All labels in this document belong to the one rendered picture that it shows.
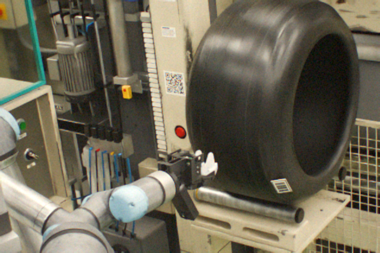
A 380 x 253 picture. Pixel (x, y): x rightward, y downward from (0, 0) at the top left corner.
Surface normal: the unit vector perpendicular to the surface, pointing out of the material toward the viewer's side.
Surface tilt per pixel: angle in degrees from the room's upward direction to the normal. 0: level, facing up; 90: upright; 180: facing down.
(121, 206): 83
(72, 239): 5
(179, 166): 90
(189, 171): 83
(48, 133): 90
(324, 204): 0
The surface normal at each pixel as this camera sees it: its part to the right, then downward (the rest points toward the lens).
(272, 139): 0.13, 0.36
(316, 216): -0.11, -0.92
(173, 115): -0.57, 0.37
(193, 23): 0.81, 0.14
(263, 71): -0.28, -0.21
